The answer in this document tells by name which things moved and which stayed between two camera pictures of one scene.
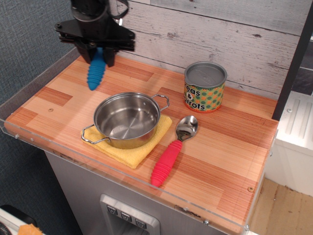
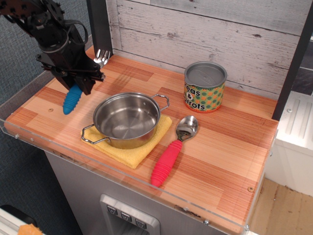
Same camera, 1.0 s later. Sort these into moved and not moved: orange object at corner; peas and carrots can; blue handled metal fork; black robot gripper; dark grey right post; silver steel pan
Moved: blue handled metal fork; black robot gripper
Not moved: silver steel pan; orange object at corner; peas and carrots can; dark grey right post
